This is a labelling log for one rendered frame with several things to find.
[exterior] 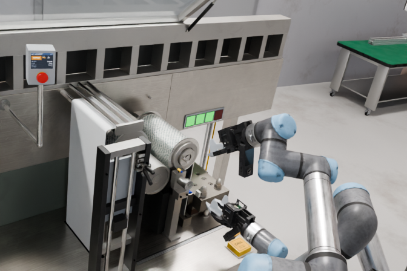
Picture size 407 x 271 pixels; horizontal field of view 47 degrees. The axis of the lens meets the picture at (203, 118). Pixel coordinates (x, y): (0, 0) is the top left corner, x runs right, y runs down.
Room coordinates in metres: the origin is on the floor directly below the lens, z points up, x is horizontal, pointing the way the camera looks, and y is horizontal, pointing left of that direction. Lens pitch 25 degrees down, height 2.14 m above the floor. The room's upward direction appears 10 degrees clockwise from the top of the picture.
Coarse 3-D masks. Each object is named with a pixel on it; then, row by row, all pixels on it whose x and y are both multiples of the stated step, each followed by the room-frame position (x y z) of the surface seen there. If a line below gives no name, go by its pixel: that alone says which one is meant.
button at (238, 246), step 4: (232, 240) 1.49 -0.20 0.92; (236, 240) 1.49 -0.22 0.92; (240, 240) 1.49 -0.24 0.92; (228, 244) 1.46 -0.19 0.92; (232, 244) 1.46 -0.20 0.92; (236, 244) 1.46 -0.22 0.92; (240, 244) 1.47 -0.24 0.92; (244, 244) 1.47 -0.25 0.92; (248, 244) 1.48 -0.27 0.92; (232, 248) 1.45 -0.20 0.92; (236, 248) 1.44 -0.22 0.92; (240, 248) 1.45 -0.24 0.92; (244, 248) 1.45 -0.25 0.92; (248, 248) 1.46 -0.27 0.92; (236, 252) 1.43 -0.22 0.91; (240, 252) 1.42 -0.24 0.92; (244, 252) 1.44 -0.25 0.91
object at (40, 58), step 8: (32, 48) 1.14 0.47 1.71; (40, 48) 1.15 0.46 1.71; (48, 48) 1.16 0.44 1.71; (32, 56) 1.13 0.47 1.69; (40, 56) 1.14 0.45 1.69; (48, 56) 1.15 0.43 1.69; (32, 64) 1.13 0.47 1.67; (40, 64) 1.14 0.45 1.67; (48, 64) 1.15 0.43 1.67; (32, 72) 1.13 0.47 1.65; (40, 72) 1.13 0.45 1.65; (48, 72) 1.15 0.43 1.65; (32, 80) 1.13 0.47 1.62; (40, 80) 1.12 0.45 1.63; (48, 80) 1.15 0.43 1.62
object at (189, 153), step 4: (188, 148) 1.51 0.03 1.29; (180, 152) 1.50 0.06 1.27; (184, 152) 1.49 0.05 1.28; (188, 152) 1.51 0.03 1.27; (192, 152) 1.52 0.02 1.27; (180, 156) 1.49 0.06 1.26; (184, 156) 1.50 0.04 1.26; (188, 156) 1.51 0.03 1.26; (192, 156) 1.52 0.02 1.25; (180, 160) 1.49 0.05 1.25; (192, 160) 1.53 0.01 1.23; (180, 164) 1.49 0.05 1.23; (184, 164) 1.50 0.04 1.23; (188, 164) 1.52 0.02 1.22
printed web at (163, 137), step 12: (144, 120) 1.65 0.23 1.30; (156, 120) 1.65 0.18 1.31; (144, 132) 1.39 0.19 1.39; (156, 132) 1.58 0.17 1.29; (168, 132) 1.57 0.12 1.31; (180, 132) 1.59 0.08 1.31; (108, 144) 1.31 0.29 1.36; (156, 144) 1.55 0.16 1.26; (168, 144) 1.52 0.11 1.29; (156, 156) 1.54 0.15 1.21; (168, 156) 1.49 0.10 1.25; (168, 168) 1.49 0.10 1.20
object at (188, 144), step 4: (184, 144) 1.51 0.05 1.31; (188, 144) 1.52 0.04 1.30; (192, 144) 1.53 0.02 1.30; (180, 148) 1.49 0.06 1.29; (184, 148) 1.50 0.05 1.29; (192, 148) 1.53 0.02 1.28; (196, 148) 1.55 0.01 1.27; (176, 152) 1.48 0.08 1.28; (196, 152) 1.55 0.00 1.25; (176, 156) 1.48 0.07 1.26; (196, 156) 1.55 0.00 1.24; (172, 160) 1.48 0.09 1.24; (176, 160) 1.48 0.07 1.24; (176, 164) 1.49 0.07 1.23; (176, 168) 1.49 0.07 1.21; (184, 168) 1.52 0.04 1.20
